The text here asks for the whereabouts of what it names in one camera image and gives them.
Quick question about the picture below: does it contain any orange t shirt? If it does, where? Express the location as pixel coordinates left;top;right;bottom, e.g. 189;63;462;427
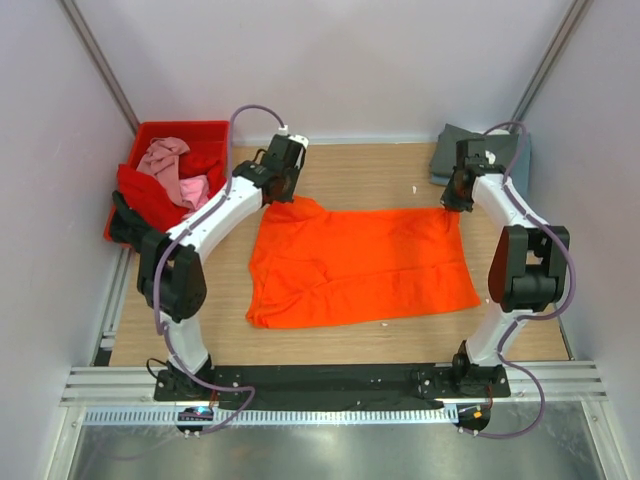
246;197;480;329

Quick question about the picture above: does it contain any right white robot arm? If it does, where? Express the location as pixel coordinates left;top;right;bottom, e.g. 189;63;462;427
441;139;574;397

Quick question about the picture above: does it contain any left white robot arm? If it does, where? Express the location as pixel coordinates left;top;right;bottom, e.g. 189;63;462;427
137;132;309;400

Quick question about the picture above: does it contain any folded grey t shirt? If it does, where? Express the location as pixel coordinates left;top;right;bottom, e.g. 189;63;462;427
429;124;519;186

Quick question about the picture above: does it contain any folded blue t shirt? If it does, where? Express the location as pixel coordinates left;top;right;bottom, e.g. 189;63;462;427
430;131;533;200

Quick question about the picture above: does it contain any red plastic bin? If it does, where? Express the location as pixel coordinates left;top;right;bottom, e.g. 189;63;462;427
102;119;233;244

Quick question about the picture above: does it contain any light pink t shirt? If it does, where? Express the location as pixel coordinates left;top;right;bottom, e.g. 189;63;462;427
179;175;209;212

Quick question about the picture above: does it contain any dusty pink t shirt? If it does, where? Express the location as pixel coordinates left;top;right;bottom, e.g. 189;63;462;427
137;137;190;204

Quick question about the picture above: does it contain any red t shirt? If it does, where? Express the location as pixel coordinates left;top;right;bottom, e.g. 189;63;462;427
117;151;226;231

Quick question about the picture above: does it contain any black t shirt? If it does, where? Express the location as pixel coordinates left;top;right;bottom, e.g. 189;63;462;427
107;190;151;253

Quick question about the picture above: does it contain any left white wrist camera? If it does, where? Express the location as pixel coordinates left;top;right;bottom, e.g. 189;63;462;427
278;125;309;149

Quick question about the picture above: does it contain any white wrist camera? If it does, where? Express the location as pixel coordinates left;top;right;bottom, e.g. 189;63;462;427
485;150;502;165
278;125;309;149

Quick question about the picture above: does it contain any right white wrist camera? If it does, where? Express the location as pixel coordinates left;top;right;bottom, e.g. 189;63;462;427
485;150;502;165

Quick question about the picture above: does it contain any aluminium frame rail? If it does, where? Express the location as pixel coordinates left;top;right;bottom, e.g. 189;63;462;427
60;361;607;406

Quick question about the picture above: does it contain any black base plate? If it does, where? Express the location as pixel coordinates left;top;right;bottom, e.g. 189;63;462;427
152;362;511;414

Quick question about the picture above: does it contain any grey slotted cable duct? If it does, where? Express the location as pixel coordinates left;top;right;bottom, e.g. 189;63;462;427
83;405;458;427

